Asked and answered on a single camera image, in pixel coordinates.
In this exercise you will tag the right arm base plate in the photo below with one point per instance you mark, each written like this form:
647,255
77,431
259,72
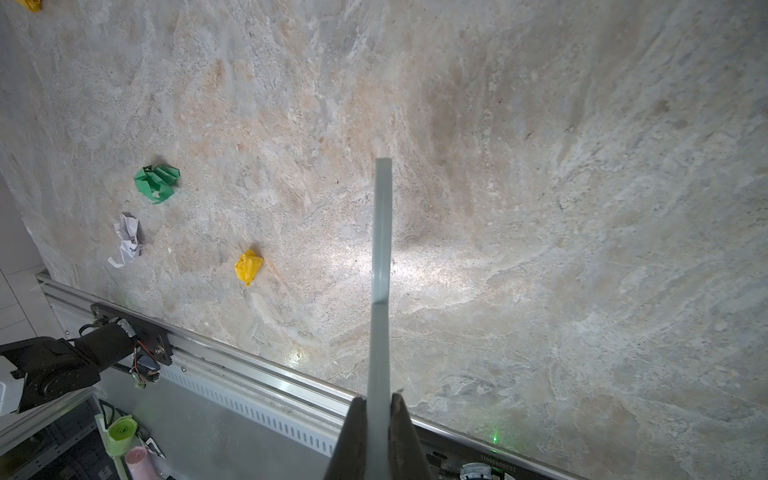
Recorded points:
474,465

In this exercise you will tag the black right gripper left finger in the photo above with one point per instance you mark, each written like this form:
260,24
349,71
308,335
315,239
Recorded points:
348,460

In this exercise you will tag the aluminium front rail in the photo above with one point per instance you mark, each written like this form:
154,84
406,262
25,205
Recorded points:
297,406

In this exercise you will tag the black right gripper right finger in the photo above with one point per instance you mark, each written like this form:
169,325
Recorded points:
407,461

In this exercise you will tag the pale green hand brush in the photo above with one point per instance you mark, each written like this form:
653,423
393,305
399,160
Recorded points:
378,390

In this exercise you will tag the yellow paper scrap near bin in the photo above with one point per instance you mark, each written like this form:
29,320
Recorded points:
31,5

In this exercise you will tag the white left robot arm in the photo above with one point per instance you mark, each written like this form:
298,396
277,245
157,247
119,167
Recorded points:
39,370

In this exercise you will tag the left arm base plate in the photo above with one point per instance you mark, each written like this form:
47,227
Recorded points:
147,335

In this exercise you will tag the white paper scrap front left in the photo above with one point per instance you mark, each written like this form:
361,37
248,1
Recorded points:
130,247

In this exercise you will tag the green crumpled paper scrap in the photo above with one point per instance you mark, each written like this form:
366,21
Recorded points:
156,182

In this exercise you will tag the small yellow paper scrap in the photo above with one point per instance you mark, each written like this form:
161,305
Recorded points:
247,266

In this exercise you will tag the left circuit board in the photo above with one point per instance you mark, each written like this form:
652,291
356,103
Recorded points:
144,369

